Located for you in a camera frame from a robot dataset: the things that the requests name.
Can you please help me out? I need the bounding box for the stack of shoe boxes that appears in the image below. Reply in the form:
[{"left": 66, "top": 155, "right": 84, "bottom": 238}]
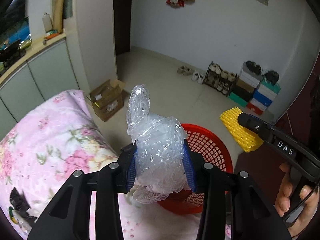
[{"left": 228, "top": 61, "right": 280, "bottom": 116}]

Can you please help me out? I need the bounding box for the pink floral table cloth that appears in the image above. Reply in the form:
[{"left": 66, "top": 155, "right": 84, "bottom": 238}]
[{"left": 1, "top": 90, "right": 200, "bottom": 239}]

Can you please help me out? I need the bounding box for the black shoe rack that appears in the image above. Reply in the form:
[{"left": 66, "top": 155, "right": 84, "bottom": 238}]
[{"left": 203, "top": 62, "right": 238, "bottom": 97}]

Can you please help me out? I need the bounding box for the white plastic bottle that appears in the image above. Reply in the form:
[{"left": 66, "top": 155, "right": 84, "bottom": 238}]
[{"left": 42, "top": 12, "right": 54, "bottom": 33}]

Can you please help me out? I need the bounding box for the cardboard box on floor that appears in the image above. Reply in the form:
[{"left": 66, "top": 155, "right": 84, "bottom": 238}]
[{"left": 89, "top": 79, "right": 125, "bottom": 122}]

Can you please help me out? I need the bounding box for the wooden cutting board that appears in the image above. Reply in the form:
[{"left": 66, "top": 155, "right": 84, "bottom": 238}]
[{"left": 53, "top": 0, "right": 64, "bottom": 34}]

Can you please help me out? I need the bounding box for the white sneakers pair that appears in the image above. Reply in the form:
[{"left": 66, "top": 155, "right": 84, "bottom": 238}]
[{"left": 191, "top": 71, "right": 204, "bottom": 84}]

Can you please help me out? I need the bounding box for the red plastic mesh basket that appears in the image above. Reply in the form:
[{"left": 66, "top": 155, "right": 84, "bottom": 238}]
[{"left": 158, "top": 124, "right": 233, "bottom": 215}]

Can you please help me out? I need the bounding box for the beige slippers pair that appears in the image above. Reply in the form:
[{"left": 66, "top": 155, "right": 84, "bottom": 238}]
[{"left": 177, "top": 66, "right": 194, "bottom": 76}]

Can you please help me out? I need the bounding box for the black plastic bag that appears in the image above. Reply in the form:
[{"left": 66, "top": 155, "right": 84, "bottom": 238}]
[{"left": 8, "top": 187, "right": 37, "bottom": 228}]

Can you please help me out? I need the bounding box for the clear plastic bag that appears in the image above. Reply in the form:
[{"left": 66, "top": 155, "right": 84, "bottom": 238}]
[{"left": 126, "top": 85, "right": 188, "bottom": 204}]

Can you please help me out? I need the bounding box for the black wok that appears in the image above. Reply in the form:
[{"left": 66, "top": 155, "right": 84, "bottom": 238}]
[{"left": 0, "top": 40, "right": 22, "bottom": 62}]

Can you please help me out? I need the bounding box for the person right hand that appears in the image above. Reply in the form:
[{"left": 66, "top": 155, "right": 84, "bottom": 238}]
[{"left": 274, "top": 162, "right": 320, "bottom": 238}]

